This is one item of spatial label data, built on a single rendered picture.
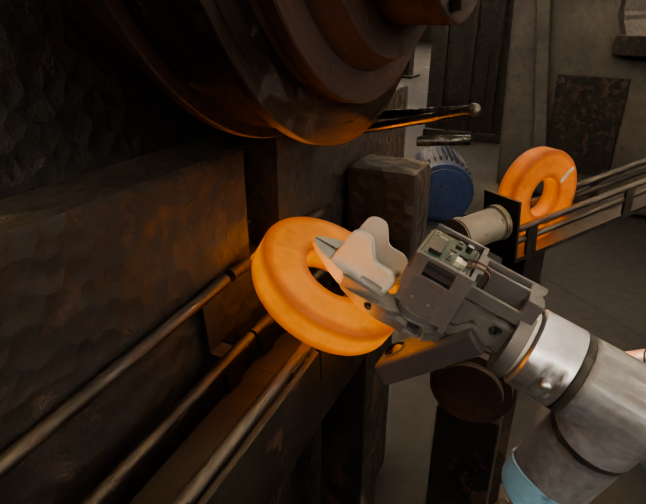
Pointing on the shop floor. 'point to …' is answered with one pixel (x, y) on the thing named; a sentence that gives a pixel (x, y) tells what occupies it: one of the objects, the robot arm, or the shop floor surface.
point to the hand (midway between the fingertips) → (322, 252)
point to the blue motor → (447, 183)
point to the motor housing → (466, 430)
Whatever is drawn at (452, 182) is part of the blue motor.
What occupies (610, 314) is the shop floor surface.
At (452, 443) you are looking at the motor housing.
